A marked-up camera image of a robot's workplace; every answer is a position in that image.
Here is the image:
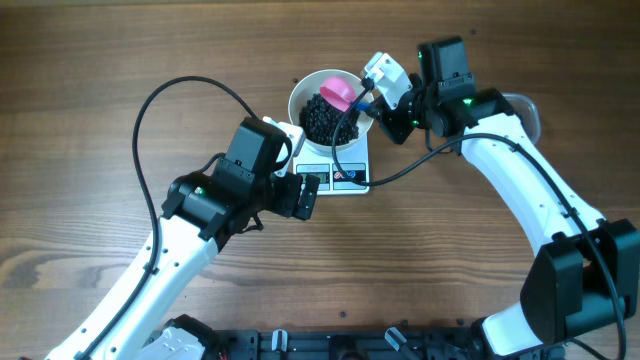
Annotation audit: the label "pink scoop blue handle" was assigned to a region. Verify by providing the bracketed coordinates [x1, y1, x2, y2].
[319, 76, 370, 112]

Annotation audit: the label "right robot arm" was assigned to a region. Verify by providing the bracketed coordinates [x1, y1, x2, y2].
[362, 37, 639, 359]

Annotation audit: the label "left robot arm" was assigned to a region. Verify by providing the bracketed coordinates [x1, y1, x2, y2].
[48, 117, 318, 359]

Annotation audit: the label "white digital kitchen scale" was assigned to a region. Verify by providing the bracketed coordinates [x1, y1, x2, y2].
[293, 135, 370, 195]

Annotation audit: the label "black beans in bowl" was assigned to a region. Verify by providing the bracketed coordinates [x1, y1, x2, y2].
[299, 93, 360, 146]

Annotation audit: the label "white bowl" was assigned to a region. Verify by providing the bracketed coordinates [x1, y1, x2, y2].
[288, 69, 374, 152]

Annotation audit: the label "clear plastic container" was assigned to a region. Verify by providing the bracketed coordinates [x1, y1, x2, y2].
[503, 93, 541, 144]

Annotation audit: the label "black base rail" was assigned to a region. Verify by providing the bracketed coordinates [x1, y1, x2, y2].
[149, 319, 566, 360]

